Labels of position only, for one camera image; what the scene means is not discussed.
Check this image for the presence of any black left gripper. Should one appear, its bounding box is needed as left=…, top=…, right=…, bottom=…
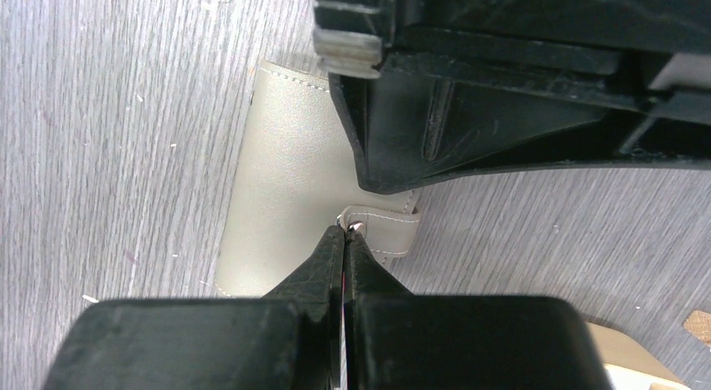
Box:
left=314, top=0, right=710, bottom=194

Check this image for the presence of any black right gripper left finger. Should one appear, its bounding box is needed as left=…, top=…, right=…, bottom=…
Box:
left=44, top=226, right=345, bottom=389

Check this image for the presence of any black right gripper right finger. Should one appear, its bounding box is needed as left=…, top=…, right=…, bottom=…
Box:
left=343, top=231, right=610, bottom=389

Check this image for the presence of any grey card holder wallet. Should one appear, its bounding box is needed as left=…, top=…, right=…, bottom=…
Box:
left=214, top=61, right=420, bottom=297

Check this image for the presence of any cream oval tray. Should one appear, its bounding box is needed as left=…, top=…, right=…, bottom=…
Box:
left=587, top=323, right=689, bottom=390

